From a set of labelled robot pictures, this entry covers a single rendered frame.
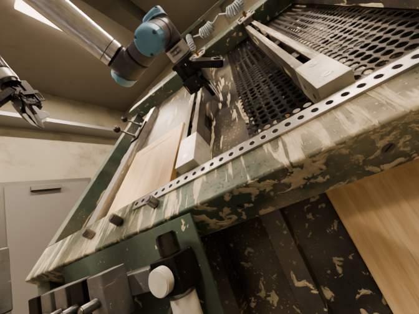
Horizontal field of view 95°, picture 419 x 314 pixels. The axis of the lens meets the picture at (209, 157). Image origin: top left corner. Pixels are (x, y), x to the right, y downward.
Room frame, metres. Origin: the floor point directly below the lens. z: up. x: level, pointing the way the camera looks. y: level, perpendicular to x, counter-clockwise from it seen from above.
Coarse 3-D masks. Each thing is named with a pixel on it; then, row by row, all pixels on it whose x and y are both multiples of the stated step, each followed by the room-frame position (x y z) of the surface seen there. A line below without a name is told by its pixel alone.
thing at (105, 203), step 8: (152, 112) 1.15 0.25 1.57; (152, 120) 1.13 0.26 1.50; (144, 128) 1.03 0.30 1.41; (144, 136) 1.01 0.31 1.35; (136, 144) 0.94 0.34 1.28; (128, 152) 0.91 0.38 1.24; (136, 152) 0.92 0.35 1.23; (128, 160) 0.87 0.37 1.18; (120, 168) 0.83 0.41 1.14; (128, 168) 0.85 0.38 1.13; (120, 176) 0.80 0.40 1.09; (112, 184) 0.77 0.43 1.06; (120, 184) 0.79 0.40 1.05; (112, 192) 0.75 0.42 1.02; (104, 200) 0.72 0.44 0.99; (112, 200) 0.74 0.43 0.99; (96, 208) 0.72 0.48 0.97; (104, 208) 0.71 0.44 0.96; (96, 216) 0.68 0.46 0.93; (104, 216) 0.70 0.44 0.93; (88, 224) 0.68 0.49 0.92
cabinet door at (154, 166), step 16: (176, 128) 0.77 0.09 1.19; (160, 144) 0.79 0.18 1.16; (176, 144) 0.68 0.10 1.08; (144, 160) 0.79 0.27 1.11; (160, 160) 0.69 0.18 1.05; (176, 160) 0.63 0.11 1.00; (128, 176) 0.78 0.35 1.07; (144, 176) 0.69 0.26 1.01; (160, 176) 0.61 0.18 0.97; (128, 192) 0.69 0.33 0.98; (144, 192) 0.62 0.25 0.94; (112, 208) 0.69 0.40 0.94
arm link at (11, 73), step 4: (0, 68) 0.53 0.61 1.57; (4, 68) 0.54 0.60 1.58; (8, 68) 0.55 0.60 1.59; (0, 72) 0.53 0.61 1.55; (4, 72) 0.54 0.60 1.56; (8, 72) 0.54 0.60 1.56; (12, 72) 0.56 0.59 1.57; (0, 76) 0.53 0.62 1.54; (4, 76) 0.54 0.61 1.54; (8, 76) 0.55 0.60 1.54; (12, 76) 0.56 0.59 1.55; (16, 76) 0.57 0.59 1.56; (0, 80) 0.54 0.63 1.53
